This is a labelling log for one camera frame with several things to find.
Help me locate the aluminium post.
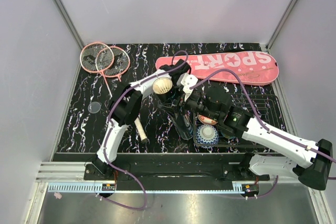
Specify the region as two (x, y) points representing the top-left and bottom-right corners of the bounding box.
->
(52, 0), (84, 49)
(265, 0), (299, 52)

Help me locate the pink badminton racket right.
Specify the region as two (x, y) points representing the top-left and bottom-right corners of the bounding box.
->
(96, 46), (149, 141)

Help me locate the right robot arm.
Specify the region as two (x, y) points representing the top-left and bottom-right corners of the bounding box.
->
(174, 88), (334, 190)

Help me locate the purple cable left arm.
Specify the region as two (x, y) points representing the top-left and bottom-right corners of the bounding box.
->
(101, 50), (188, 211)

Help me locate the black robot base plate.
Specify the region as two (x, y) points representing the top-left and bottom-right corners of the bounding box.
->
(83, 153), (270, 185)

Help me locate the pink badminton racket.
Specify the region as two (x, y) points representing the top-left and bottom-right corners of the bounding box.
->
(80, 42), (114, 96)
(96, 46), (149, 141)

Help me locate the clear plastic tube lid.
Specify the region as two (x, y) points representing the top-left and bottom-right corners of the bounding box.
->
(88, 101), (101, 114)

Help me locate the black shuttlecock tube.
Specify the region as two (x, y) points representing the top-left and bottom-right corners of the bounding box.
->
(155, 87), (193, 140)

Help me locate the aluminium post right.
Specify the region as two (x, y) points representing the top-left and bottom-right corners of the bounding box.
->
(265, 0), (299, 52)

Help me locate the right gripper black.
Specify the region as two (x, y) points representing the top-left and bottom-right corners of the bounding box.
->
(159, 84), (221, 121)

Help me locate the blue ceramic cup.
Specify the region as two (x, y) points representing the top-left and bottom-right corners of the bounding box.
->
(220, 128), (236, 140)

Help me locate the aluminium post left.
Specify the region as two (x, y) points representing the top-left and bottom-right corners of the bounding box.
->
(52, 0), (84, 49)

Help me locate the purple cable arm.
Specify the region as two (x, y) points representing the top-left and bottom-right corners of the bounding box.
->
(190, 68), (336, 200)
(101, 50), (188, 211)

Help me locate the white feather shuttlecock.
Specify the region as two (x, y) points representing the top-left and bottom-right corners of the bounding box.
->
(153, 77), (173, 94)

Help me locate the pink badminton racket left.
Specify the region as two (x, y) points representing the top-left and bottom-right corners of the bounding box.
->
(80, 42), (114, 96)

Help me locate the red patterned bowl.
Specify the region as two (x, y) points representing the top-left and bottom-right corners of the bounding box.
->
(197, 114), (217, 125)

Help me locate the blue patterned bowl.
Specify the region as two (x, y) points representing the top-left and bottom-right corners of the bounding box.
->
(196, 125), (219, 149)

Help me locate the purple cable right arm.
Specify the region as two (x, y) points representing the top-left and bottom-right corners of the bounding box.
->
(190, 68), (336, 200)

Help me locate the aluminium frame rail front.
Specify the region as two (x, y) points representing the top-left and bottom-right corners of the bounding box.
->
(35, 161), (321, 193)

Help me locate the pink sport racket bag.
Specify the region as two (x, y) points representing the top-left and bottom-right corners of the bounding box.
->
(154, 50), (280, 86)

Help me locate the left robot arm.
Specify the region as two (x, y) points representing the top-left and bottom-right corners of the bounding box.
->
(92, 59), (191, 180)

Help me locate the black wire dish rack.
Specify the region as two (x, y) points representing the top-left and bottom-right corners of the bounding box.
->
(193, 93), (287, 153)

